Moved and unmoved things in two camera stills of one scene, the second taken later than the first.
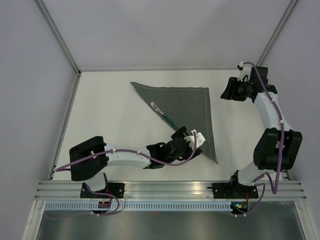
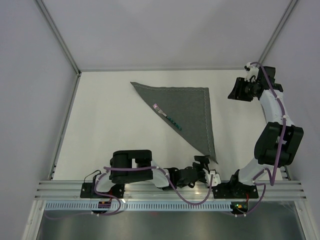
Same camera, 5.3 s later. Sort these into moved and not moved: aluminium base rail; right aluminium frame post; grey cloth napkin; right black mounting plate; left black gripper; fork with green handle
Moved: fork with green handle; left black gripper
Not moved: aluminium base rail; right black mounting plate; grey cloth napkin; right aluminium frame post
